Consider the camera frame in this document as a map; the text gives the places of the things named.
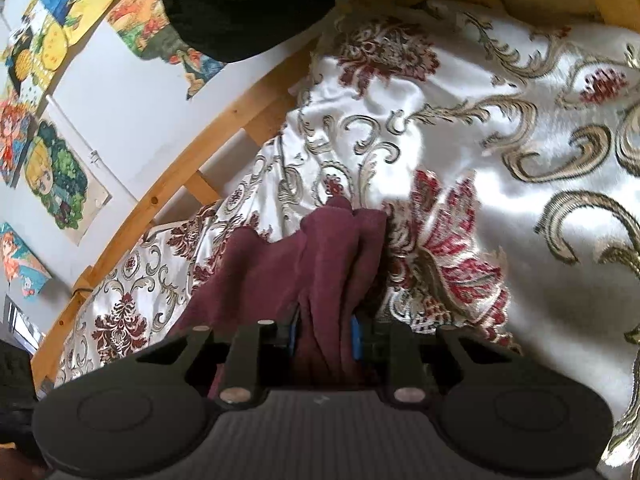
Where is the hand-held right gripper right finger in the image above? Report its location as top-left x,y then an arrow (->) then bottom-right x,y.
350,316 -> 523,406

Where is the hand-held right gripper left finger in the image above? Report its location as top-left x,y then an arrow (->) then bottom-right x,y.
134,310 -> 302,407

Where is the maroon long-sleeved sweater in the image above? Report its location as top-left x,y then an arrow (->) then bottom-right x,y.
167,195 -> 390,396

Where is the white floral bedspread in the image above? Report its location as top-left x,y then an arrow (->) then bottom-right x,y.
54,0 -> 640,480

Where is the black padded jacket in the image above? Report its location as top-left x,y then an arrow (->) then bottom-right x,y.
157,0 -> 362,64

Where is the grey window frame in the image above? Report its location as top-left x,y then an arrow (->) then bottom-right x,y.
4,294 -> 47,357

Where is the orange-haired figure wall poster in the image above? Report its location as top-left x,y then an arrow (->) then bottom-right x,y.
0,222 -> 54,302

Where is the wooden bed frame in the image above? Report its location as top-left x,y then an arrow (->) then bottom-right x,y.
30,0 -> 640,396

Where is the blond figure wall poster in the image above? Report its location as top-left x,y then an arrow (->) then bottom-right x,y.
22,119 -> 114,247

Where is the white wall pipe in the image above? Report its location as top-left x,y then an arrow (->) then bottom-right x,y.
44,94 -> 142,203

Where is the red-haired figure wall poster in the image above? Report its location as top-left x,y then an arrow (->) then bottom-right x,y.
0,85 -> 40,187

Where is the colourful mushroom wall poster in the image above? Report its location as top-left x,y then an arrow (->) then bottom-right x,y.
106,0 -> 227,102

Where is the yellow patterned wall poster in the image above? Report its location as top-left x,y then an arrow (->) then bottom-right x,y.
1,24 -> 69,107

